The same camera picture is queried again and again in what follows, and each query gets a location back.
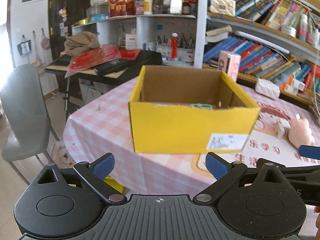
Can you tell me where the old beige book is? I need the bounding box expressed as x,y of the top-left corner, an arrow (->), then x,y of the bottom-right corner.
205,25 -> 233,43

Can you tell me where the black long box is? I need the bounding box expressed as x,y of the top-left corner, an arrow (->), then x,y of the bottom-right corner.
94,50 -> 163,77

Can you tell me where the pink plush pig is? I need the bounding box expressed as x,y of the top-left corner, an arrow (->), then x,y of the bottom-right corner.
287,115 -> 315,148

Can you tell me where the grey chair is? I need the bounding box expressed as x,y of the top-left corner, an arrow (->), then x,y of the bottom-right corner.
0,64 -> 60,185

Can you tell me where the pink checkered tablecloth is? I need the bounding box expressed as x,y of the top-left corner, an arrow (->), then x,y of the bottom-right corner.
62,76 -> 320,195

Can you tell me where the white red label box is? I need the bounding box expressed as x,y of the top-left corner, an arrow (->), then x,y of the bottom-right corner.
125,34 -> 137,49

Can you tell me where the white quilted pouch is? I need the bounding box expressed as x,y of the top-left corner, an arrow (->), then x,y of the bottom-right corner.
255,78 -> 280,99

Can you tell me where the white small box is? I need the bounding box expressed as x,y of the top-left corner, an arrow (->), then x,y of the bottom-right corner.
275,119 -> 290,138

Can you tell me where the orange white carton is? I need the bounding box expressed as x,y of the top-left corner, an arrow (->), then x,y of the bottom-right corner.
279,82 -> 299,94
285,76 -> 307,90

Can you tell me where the yellow cardboard box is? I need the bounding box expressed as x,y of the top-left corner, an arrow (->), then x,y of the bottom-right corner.
128,65 -> 261,153

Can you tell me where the red plastic bag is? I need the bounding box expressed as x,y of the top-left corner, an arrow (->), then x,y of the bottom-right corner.
64,45 -> 142,78

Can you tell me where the brown cloth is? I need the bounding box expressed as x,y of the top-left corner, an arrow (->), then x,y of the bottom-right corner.
64,31 -> 100,55

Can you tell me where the white pen holder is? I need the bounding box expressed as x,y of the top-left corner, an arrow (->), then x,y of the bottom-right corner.
156,45 -> 195,63

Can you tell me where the black electronic keyboard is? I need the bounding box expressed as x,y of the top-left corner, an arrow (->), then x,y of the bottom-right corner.
45,55 -> 135,82

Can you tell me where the small yellow block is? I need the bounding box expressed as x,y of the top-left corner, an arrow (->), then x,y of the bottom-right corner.
104,177 -> 124,193

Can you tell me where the white quilted handbag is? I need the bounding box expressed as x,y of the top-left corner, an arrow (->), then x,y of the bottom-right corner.
209,0 -> 236,17

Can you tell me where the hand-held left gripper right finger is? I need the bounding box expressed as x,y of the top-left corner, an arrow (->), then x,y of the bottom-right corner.
195,152 -> 289,203

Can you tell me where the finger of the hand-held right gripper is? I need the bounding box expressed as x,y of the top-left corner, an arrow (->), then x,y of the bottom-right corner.
257,158 -> 320,173
299,145 -> 320,159

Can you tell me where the dark wooden door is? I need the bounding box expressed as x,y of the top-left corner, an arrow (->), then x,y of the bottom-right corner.
49,0 -> 92,63

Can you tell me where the row of paperback books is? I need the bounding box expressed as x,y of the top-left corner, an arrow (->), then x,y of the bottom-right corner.
235,0 -> 320,45

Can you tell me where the pink hanging bag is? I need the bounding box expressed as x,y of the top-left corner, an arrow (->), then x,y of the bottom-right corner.
40,29 -> 50,50

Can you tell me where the red figure printed box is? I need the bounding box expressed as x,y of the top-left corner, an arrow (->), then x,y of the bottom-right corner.
107,0 -> 137,18

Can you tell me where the black keyboard stand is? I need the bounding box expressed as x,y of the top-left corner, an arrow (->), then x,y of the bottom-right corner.
64,75 -> 84,119

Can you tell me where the white bookshelf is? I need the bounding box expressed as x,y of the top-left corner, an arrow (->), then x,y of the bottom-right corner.
71,0 -> 320,105

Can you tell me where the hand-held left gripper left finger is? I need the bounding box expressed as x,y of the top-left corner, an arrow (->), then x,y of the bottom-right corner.
32,152 -> 126,203

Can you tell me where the row of colourful books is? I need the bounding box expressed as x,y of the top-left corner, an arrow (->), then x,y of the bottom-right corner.
204,35 -> 320,85

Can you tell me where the pink printed canister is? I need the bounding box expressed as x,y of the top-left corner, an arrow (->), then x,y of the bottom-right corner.
217,50 -> 242,82

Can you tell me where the mint green correction tape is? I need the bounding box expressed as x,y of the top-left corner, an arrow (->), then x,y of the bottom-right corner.
189,103 -> 213,110

